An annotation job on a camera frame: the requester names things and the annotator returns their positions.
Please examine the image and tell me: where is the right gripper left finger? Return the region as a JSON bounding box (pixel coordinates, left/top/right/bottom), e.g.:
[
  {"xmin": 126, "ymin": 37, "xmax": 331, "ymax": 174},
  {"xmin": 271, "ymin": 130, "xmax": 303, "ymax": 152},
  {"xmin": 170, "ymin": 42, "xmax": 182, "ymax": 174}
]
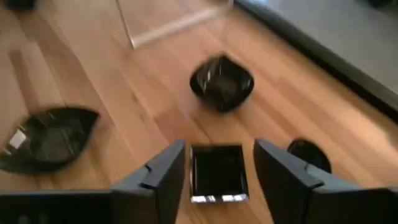
[{"xmin": 111, "ymin": 139, "xmax": 187, "ymax": 224}]

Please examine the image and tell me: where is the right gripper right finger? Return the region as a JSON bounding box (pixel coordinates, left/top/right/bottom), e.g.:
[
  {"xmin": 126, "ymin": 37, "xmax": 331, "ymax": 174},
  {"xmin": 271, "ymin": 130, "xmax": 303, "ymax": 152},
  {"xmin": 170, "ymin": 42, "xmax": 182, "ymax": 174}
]
[{"xmin": 253, "ymin": 138, "xmax": 361, "ymax": 224}]

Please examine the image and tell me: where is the black teardrop mini plate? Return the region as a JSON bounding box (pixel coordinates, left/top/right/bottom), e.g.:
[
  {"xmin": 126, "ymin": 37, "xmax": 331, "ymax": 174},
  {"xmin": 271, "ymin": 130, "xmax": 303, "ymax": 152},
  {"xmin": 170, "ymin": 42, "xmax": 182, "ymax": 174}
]
[{"xmin": 286, "ymin": 138, "xmax": 332, "ymax": 174}]

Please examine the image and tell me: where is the black square mini plate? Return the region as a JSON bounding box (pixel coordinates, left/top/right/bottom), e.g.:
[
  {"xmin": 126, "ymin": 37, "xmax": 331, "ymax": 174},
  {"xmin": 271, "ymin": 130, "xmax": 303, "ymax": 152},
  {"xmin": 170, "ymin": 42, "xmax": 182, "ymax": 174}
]
[{"xmin": 188, "ymin": 143, "xmax": 249, "ymax": 203}]

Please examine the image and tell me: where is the white perforated metal shelf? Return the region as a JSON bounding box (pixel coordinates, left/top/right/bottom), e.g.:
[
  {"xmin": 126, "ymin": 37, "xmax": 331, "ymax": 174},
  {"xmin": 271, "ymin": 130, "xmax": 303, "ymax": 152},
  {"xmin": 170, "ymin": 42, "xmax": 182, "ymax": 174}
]
[{"xmin": 115, "ymin": 0, "xmax": 234, "ymax": 50}]

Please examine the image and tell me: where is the black aluminium table frame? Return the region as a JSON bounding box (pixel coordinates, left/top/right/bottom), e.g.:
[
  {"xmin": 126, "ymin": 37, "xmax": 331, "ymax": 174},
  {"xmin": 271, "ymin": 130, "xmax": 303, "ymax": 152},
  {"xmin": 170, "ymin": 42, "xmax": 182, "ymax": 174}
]
[{"xmin": 233, "ymin": 0, "xmax": 398, "ymax": 124}]

